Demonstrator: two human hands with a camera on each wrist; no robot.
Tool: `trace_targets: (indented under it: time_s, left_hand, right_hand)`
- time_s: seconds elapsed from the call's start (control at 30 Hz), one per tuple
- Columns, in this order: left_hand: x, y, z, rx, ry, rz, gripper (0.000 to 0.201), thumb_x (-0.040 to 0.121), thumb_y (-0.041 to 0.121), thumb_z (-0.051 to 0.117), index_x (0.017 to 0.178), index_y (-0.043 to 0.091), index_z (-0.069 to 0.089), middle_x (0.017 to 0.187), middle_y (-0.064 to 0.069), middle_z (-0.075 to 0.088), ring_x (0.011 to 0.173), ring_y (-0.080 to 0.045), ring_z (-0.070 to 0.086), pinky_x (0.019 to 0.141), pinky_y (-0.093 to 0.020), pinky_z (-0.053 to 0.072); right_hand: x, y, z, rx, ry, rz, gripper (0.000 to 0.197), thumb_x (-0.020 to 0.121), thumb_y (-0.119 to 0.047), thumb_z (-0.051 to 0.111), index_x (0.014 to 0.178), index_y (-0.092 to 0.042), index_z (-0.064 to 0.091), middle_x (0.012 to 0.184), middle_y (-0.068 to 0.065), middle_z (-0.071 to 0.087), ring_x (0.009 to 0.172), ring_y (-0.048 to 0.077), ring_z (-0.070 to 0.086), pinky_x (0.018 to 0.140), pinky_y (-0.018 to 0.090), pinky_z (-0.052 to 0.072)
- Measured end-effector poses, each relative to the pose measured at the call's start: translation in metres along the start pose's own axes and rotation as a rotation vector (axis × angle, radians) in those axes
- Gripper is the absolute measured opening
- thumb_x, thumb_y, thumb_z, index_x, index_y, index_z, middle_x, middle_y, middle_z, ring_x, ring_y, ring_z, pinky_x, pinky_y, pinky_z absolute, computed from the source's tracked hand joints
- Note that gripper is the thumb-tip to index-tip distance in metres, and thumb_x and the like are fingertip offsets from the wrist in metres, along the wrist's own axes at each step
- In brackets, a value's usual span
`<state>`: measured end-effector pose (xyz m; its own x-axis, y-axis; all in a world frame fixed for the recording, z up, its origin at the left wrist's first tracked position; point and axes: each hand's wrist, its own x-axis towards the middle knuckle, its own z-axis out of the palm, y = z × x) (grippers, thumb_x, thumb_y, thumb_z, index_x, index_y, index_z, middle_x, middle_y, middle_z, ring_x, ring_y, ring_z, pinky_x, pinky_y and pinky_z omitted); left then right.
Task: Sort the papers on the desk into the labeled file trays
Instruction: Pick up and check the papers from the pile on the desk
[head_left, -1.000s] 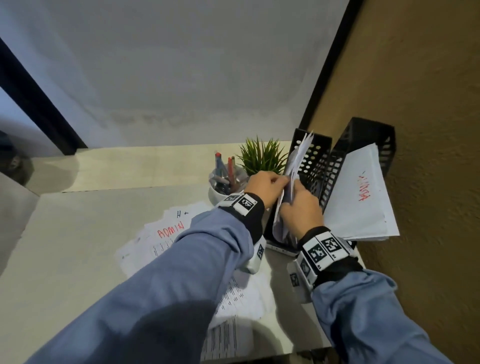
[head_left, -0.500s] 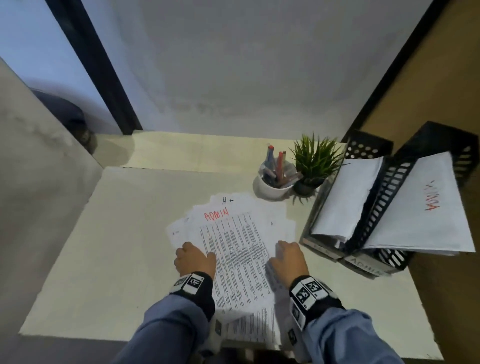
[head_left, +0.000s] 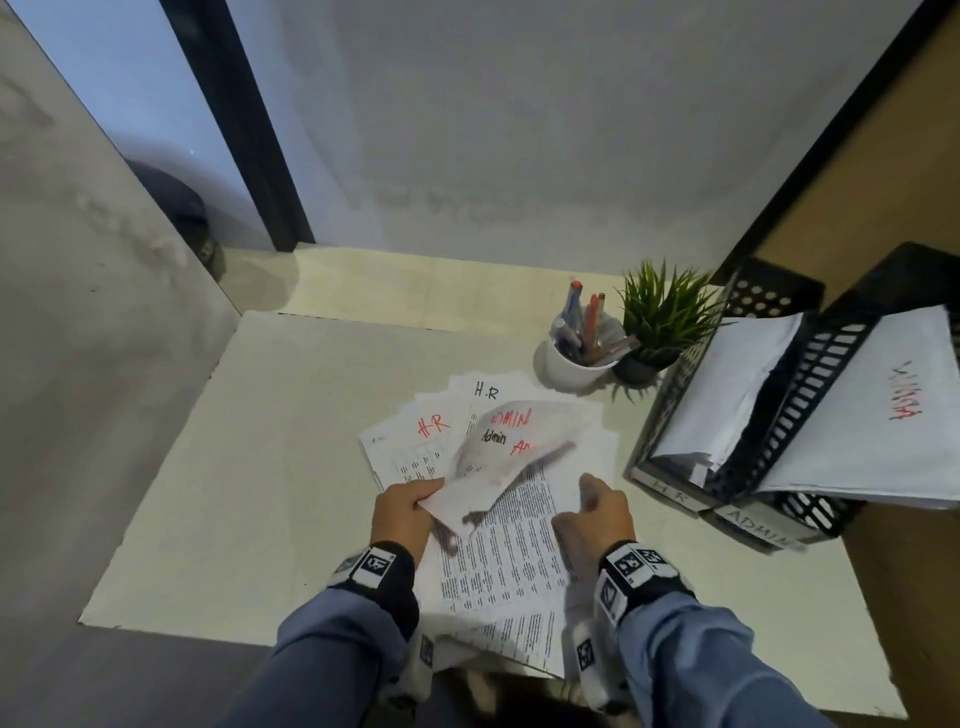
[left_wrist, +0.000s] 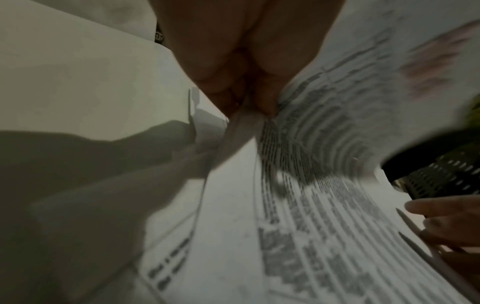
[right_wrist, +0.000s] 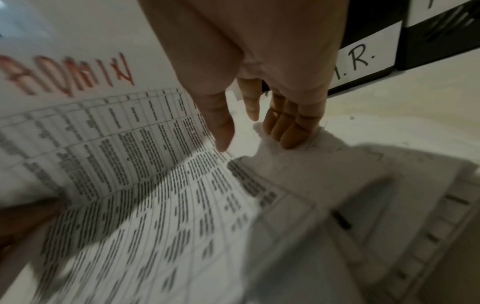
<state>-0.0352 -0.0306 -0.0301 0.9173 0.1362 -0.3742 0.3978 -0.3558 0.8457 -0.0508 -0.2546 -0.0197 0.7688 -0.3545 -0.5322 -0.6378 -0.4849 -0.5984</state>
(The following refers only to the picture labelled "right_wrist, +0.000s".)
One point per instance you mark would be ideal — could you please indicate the person's left hand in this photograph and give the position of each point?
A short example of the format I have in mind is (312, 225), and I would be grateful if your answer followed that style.
(22, 222)

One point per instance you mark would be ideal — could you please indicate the person's right hand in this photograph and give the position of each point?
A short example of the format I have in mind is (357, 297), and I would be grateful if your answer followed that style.
(262, 35)

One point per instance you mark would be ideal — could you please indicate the sheaf of printed papers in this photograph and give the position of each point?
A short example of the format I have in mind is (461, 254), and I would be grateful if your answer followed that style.
(131, 148)

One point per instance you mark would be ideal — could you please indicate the pile of printed papers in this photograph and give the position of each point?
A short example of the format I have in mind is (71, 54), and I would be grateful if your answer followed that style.
(337, 184)

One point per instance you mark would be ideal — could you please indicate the black ADMIN file holder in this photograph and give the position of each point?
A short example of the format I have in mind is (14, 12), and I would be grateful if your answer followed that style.
(431, 47)

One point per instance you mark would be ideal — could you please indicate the white table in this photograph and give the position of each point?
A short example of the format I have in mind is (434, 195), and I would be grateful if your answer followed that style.
(412, 95)

